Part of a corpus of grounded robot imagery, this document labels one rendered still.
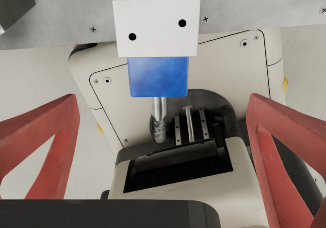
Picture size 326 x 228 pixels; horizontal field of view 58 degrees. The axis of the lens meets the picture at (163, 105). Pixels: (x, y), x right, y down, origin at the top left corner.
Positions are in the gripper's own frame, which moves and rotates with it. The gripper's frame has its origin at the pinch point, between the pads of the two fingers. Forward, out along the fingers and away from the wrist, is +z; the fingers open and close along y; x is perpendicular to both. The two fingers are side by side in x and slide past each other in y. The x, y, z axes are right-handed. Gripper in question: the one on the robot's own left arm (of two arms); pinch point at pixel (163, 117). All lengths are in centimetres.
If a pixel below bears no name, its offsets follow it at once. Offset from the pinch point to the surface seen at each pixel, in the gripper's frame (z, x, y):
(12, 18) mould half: 8.5, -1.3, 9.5
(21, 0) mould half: 10.8, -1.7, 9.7
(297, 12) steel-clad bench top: 12.6, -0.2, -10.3
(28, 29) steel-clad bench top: 12.4, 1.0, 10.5
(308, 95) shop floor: 93, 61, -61
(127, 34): 7.1, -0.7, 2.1
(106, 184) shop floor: 92, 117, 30
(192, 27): 7.2, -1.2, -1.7
